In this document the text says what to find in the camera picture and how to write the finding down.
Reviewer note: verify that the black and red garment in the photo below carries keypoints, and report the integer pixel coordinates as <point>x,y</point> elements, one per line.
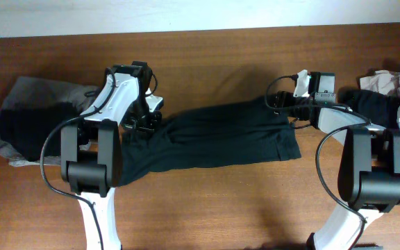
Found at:
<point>382,110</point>

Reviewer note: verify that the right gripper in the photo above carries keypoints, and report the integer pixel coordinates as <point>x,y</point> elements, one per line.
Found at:
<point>281,100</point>

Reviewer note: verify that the black Nike t-shirt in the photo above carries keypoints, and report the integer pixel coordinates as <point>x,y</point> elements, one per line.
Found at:
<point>217,136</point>

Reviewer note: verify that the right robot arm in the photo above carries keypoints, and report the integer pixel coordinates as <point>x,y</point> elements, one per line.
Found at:
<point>369,175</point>

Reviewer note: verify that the white crumpled garment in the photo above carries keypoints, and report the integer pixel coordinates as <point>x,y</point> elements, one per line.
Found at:
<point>383,82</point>

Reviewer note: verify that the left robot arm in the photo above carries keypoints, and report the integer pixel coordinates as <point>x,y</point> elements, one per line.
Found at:
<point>91,153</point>

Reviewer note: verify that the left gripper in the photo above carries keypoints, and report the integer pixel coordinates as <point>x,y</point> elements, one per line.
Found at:
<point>143,122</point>

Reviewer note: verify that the black folded shirt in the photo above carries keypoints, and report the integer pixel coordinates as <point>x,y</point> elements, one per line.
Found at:
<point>27,129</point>

